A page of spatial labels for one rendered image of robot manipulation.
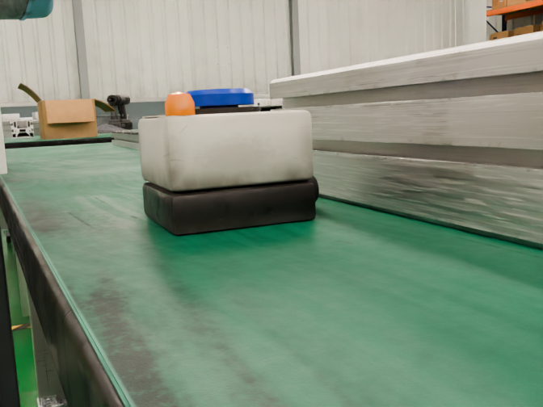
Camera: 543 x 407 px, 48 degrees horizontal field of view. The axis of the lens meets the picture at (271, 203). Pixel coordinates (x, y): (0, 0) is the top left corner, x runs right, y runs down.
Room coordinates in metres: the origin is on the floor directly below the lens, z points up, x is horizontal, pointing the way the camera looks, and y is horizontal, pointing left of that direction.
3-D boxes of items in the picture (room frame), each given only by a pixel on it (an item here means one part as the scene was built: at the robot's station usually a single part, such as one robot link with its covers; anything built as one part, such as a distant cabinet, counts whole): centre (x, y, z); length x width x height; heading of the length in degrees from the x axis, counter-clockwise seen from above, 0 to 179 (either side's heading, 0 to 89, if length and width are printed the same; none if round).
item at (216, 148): (0.36, 0.02, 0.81); 0.10 x 0.08 x 0.06; 112
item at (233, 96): (0.35, 0.03, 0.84); 0.04 x 0.04 x 0.02
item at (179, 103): (0.31, 0.04, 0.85); 0.01 x 0.01 x 0.01
